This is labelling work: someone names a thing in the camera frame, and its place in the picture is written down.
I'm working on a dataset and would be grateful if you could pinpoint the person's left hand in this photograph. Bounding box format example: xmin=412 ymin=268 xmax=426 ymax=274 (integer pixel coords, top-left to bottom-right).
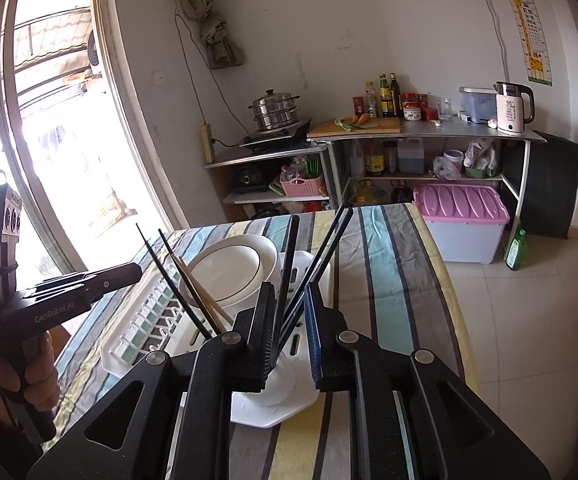
xmin=0 ymin=332 xmax=63 ymax=427

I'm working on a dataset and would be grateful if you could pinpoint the thin wall cable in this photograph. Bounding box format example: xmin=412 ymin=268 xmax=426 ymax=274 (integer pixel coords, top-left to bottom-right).
xmin=173 ymin=7 xmax=210 ymax=126

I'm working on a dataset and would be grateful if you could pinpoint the dark liquid jug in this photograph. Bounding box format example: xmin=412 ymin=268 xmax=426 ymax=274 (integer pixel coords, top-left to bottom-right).
xmin=397 ymin=137 xmax=426 ymax=176

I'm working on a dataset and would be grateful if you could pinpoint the pink woven basket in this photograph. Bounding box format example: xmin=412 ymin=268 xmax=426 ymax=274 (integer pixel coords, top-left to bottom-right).
xmin=280 ymin=172 xmax=326 ymax=198

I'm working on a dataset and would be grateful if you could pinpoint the blue-grey plastic container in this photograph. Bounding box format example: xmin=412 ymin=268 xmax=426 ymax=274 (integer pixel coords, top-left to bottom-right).
xmin=458 ymin=86 xmax=499 ymax=125

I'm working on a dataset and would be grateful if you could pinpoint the air conditioner cable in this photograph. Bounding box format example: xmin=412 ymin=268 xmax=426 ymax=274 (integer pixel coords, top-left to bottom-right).
xmin=468 ymin=0 xmax=508 ymax=81

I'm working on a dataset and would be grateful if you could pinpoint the dark-lidded jar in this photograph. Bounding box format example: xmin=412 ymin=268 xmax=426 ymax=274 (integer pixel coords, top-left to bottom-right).
xmin=382 ymin=140 xmax=400 ymax=175

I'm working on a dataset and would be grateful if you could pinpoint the giraffe wall poster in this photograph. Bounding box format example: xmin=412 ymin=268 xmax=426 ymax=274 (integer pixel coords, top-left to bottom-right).
xmin=502 ymin=0 xmax=554 ymax=86

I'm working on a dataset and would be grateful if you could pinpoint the green glass bottle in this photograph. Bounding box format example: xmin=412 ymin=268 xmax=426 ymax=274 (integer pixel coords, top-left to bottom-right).
xmin=504 ymin=228 xmax=528 ymax=272

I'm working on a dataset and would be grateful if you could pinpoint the black-rimmed white bowl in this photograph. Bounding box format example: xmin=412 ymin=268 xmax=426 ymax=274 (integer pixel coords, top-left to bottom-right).
xmin=181 ymin=244 xmax=262 ymax=307

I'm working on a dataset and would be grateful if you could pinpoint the dark yellow-label bottle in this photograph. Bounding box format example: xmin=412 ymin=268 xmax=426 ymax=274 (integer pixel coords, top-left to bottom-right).
xmin=378 ymin=73 xmax=394 ymax=119

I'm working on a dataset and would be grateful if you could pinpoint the steel steamer pot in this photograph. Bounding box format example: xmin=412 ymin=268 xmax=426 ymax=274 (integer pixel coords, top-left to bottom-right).
xmin=247 ymin=88 xmax=301 ymax=132

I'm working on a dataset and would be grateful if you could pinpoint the black panel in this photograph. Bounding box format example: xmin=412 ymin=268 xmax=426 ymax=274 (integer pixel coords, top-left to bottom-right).
xmin=501 ymin=130 xmax=578 ymax=240

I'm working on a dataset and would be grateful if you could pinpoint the striped tablecloth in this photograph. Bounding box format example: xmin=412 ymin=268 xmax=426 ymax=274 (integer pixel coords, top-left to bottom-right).
xmin=56 ymin=203 xmax=480 ymax=480

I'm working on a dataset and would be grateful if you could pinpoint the white plastic dish rack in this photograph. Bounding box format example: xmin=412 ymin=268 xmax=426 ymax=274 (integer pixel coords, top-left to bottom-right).
xmin=101 ymin=250 xmax=336 ymax=429

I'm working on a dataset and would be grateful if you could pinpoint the outdoor air conditioner unit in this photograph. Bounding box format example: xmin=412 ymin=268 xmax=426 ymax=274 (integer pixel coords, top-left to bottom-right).
xmin=86 ymin=29 xmax=101 ymax=69

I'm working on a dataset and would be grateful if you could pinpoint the wooden chopstick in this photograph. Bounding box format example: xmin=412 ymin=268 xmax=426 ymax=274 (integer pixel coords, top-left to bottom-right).
xmin=189 ymin=280 xmax=236 ymax=329
xmin=171 ymin=252 xmax=230 ymax=335

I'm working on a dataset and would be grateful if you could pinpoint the hanging green cloth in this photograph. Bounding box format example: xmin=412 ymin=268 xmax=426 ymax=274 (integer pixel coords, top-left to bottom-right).
xmin=173 ymin=0 xmax=245 ymax=69

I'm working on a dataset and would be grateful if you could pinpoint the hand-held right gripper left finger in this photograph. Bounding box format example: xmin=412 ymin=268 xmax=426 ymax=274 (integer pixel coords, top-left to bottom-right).
xmin=26 ymin=281 xmax=277 ymax=480

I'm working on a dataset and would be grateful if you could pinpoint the wooden cutting board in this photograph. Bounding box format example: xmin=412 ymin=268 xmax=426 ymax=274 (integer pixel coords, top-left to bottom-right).
xmin=306 ymin=117 xmax=402 ymax=137

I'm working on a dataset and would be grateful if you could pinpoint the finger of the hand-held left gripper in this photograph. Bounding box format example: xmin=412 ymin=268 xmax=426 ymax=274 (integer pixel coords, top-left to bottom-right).
xmin=18 ymin=262 xmax=144 ymax=307

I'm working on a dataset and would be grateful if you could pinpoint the long metal shelf table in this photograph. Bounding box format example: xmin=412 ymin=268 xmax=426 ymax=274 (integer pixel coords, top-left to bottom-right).
xmin=306 ymin=119 xmax=548 ymax=222

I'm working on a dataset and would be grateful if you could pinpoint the green onion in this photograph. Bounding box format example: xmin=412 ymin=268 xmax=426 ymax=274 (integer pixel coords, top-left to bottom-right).
xmin=335 ymin=116 xmax=380 ymax=131

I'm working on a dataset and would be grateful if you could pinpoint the soy sauce bottle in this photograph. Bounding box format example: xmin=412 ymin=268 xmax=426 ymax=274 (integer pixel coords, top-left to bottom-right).
xmin=364 ymin=140 xmax=385 ymax=177

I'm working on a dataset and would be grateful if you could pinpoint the pink-lidded storage box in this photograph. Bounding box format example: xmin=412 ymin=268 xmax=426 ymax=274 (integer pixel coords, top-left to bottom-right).
xmin=412 ymin=183 xmax=512 ymax=265

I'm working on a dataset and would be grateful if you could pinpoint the clear plastic bag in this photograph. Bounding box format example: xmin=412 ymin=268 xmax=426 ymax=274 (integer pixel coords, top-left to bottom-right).
xmin=431 ymin=156 xmax=462 ymax=181

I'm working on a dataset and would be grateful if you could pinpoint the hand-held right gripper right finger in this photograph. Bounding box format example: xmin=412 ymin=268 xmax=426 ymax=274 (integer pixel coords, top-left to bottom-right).
xmin=304 ymin=284 xmax=552 ymax=480

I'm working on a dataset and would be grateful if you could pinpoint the beige power strip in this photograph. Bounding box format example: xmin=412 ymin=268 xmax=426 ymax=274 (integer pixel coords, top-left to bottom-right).
xmin=200 ymin=123 xmax=214 ymax=164

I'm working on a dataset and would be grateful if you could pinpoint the black chopstick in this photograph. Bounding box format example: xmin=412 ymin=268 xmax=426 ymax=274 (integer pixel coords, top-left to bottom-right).
xmin=135 ymin=223 xmax=212 ymax=340
xmin=279 ymin=207 xmax=355 ymax=359
xmin=269 ymin=214 xmax=301 ymax=369
xmin=157 ymin=228 xmax=222 ymax=337
xmin=276 ymin=204 xmax=348 ymax=356

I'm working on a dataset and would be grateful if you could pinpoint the black blender base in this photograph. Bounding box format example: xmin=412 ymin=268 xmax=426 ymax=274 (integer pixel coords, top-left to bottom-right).
xmin=231 ymin=162 xmax=265 ymax=195

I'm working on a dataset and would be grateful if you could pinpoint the black cooktop stove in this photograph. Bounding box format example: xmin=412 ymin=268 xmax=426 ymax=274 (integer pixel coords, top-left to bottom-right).
xmin=238 ymin=118 xmax=314 ymax=150

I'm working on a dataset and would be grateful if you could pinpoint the low metal shelf table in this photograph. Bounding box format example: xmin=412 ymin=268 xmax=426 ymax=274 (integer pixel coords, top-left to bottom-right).
xmin=203 ymin=142 xmax=340 ymax=212

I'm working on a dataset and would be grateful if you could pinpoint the large white bowl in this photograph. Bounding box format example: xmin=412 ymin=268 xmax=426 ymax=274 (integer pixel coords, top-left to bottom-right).
xmin=178 ymin=233 xmax=280 ymax=319

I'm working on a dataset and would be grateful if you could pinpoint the white round tub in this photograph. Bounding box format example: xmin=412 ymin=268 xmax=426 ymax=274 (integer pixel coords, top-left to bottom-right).
xmin=442 ymin=149 xmax=465 ymax=174

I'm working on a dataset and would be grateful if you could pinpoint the white plastic bottle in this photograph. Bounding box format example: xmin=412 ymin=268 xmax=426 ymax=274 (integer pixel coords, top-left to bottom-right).
xmin=349 ymin=139 xmax=368 ymax=177

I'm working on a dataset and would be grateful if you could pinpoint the green and white bag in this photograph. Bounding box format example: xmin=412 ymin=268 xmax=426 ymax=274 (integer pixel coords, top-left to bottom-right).
xmin=463 ymin=138 xmax=500 ymax=180

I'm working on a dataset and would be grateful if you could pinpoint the glass balcony door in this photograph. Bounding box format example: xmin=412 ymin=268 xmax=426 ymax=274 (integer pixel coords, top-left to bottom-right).
xmin=0 ymin=0 xmax=190 ymax=311

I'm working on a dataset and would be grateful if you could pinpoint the clear yellow-capped bottle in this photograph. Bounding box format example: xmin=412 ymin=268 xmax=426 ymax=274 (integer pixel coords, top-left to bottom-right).
xmin=364 ymin=80 xmax=379 ymax=119

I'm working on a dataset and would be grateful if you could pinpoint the white electric kettle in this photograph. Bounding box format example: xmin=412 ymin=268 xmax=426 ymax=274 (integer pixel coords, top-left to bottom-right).
xmin=492 ymin=81 xmax=536 ymax=136

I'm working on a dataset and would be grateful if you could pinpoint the dark sauce bottle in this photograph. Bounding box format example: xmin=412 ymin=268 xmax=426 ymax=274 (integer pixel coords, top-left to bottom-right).
xmin=390 ymin=72 xmax=404 ymax=119

